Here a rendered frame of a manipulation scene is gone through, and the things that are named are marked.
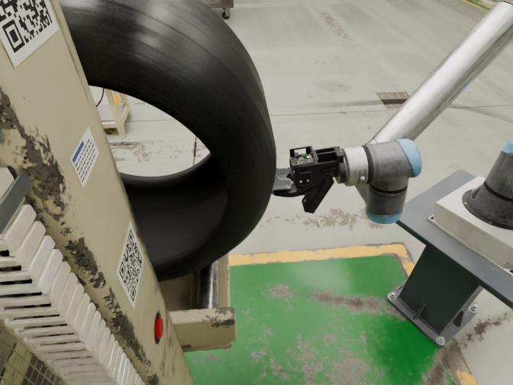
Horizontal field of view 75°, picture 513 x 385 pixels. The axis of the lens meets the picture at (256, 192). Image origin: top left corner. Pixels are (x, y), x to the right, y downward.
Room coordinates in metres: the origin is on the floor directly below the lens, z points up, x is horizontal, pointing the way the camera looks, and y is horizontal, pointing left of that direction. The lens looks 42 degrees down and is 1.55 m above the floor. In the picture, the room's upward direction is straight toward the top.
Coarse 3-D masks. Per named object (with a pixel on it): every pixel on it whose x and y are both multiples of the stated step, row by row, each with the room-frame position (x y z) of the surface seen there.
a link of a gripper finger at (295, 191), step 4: (292, 188) 0.57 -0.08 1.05; (296, 188) 0.57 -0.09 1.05; (276, 192) 0.56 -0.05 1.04; (280, 192) 0.56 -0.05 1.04; (284, 192) 0.56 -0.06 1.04; (288, 192) 0.56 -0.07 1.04; (292, 192) 0.55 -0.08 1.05; (296, 192) 0.55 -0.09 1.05; (300, 192) 0.56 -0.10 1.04; (304, 192) 0.56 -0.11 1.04; (284, 196) 0.56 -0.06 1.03; (288, 196) 0.55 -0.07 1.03; (292, 196) 0.55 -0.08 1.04
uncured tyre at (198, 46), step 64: (64, 0) 0.43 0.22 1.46; (128, 0) 0.46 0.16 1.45; (192, 0) 0.60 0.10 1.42; (128, 64) 0.40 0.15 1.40; (192, 64) 0.43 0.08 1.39; (192, 128) 0.40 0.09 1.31; (256, 128) 0.44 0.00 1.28; (128, 192) 0.65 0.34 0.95; (192, 192) 0.66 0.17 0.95; (256, 192) 0.41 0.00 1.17; (192, 256) 0.40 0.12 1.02
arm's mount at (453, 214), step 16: (480, 176) 1.06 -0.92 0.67; (464, 192) 0.95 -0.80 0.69; (448, 208) 0.86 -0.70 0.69; (464, 208) 0.86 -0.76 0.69; (448, 224) 0.83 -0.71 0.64; (464, 224) 0.79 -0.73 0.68; (480, 224) 0.78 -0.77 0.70; (496, 224) 0.77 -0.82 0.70; (464, 240) 0.77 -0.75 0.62; (480, 240) 0.74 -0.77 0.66; (496, 240) 0.71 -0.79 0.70; (512, 240) 0.70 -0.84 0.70; (496, 256) 0.69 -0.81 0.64; (512, 256) 0.66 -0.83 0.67; (512, 272) 0.64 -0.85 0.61
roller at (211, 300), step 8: (216, 264) 0.46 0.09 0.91; (200, 272) 0.43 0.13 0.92; (208, 272) 0.43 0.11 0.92; (216, 272) 0.44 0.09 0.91; (200, 280) 0.41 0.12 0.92; (208, 280) 0.41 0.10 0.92; (216, 280) 0.41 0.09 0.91; (200, 288) 0.39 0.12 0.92; (208, 288) 0.39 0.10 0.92; (216, 288) 0.40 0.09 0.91; (200, 296) 0.37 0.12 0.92; (208, 296) 0.37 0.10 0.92; (216, 296) 0.38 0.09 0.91; (200, 304) 0.35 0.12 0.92; (208, 304) 0.35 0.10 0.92; (216, 304) 0.36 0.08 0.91
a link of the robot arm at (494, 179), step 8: (512, 144) 0.88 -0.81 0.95; (504, 152) 0.90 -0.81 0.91; (512, 152) 0.87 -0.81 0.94; (496, 160) 0.91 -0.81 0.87; (504, 160) 0.87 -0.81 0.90; (512, 160) 0.85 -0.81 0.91; (496, 168) 0.88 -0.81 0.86; (504, 168) 0.86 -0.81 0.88; (512, 168) 0.84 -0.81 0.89; (488, 176) 0.90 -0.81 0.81; (496, 176) 0.86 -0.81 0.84; (504, 176) 0.84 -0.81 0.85; (512, 176) 0.82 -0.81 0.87; (488, 184) 0.88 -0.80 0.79; (496, 184) 0.85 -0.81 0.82; (504, 184) 0.83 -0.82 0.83; (512, 184) 0.81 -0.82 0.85; (504, 192) 0.82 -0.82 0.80; (512, 192) 0.81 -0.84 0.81
